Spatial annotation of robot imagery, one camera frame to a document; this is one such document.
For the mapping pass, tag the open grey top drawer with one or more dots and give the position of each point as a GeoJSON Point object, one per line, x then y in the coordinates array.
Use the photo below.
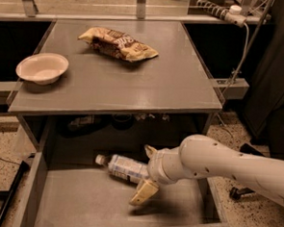
{"type": "Point", "coordinates": [65, 189]}

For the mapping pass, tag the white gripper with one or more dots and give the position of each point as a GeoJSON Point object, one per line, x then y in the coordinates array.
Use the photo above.
{"type": "Point", "coordinates": [157, 168]}

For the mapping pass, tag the blue labelled plastic bottle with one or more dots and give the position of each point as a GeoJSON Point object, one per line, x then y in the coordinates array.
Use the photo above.
{"type": "Point", "coordinates": [123, 167]}

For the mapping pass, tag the yellow brown chip bag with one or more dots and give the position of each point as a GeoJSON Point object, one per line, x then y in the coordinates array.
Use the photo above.
{"type": "Point", "coordinates": [118, 45]}

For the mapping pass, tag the black metal floor frame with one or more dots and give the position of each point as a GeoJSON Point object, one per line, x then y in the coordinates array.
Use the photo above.
{"type": "Point", "coordinates": [6, 196]}

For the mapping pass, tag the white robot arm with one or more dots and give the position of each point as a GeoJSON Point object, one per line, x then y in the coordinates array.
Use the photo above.
{"type": "Point", "coordinates": [200, 157]}

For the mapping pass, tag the grey counter cabinet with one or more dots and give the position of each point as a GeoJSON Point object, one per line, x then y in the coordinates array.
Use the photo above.
{"type": "Point", "coordinates": [172, 87]}

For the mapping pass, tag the white power strip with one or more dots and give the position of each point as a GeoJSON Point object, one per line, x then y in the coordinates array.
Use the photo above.
{"type": "Point", "coordinates": [231, 15]}

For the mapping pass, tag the white paper bowl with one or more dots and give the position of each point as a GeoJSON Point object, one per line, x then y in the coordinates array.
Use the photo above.
{"type": "Point", "coordinates": [42, 69]}

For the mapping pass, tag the dark items inside cabinet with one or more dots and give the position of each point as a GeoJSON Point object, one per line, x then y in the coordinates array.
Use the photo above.
{"type": "Point", "coordinates": [73, 126]}

